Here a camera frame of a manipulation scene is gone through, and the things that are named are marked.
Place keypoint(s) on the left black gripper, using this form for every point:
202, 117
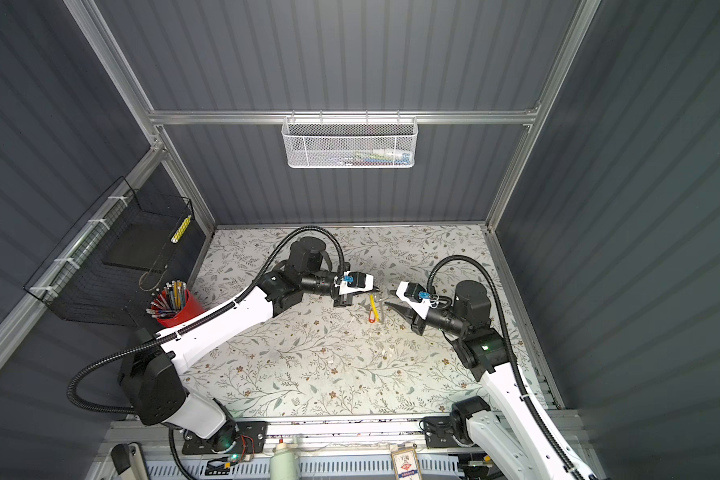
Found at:
343, 301

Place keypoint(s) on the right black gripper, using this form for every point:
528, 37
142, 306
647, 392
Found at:
415, 319

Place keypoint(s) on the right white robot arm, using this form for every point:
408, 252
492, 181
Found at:
507, 422

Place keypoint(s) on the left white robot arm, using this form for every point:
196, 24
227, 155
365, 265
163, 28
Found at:
151, 379

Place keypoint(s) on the playing card box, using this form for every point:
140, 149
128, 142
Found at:
405, 464

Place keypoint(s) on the white bottle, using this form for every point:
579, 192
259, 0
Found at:
284, 463

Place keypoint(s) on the red pencil cup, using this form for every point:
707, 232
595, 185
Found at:
174, 305

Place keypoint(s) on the yellow marker in basket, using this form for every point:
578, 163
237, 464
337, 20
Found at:
181, 229

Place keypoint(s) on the black stapler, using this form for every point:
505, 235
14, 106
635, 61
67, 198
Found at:
128, 462

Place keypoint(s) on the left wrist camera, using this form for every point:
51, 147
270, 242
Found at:
358, 280

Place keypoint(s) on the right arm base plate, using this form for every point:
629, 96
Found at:
445, 432

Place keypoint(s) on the white wire mesh basket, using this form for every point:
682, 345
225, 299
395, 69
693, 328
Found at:
369, 143

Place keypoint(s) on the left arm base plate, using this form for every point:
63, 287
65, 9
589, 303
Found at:
241, 438

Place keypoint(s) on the black wire basket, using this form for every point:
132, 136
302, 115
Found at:
107, 273

